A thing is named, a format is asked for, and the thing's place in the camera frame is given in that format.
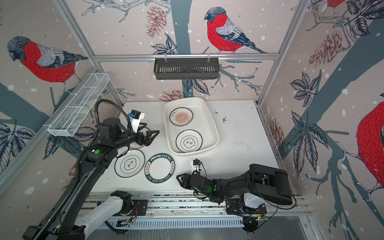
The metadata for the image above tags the white flower plate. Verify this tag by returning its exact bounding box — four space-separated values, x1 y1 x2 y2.
115 149 146 178
176 130 203 153

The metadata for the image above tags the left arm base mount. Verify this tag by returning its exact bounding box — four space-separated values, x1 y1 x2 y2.
113 200 148 217

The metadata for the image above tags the black wall-mounted basket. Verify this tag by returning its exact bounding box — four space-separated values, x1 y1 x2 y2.
154 58 220 80

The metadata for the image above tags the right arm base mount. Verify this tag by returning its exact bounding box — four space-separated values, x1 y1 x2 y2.
225 198 267 218

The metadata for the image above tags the orange sunburst plate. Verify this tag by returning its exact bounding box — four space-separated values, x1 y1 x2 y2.
169 107 194 127
130 142 145 149

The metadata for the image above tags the white plastic bin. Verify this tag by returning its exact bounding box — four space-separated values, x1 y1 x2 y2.
163 97 220 156

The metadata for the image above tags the black corrugated cable left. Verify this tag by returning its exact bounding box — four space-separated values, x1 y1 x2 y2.
31 98 134 240

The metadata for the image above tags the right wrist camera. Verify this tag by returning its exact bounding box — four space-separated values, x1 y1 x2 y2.
190 159 201 174

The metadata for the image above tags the green ring plate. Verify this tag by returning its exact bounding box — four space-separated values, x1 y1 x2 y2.
145 153 176 184

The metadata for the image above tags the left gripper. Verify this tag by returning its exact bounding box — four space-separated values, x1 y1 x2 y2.
113 121 160 150

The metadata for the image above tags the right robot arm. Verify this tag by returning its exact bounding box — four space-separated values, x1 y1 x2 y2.
177 164 293 206

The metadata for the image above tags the white wire mesh shelf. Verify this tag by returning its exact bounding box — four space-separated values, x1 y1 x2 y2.
48 73 110 137

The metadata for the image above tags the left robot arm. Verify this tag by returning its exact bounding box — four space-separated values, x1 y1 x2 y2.
23 118 160 240

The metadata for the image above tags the black thin cable right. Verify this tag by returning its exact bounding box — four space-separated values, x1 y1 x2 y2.
248 179 298 232

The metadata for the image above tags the horizontal aluminium frame bar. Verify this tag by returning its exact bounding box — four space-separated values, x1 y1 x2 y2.
94 53 280 63

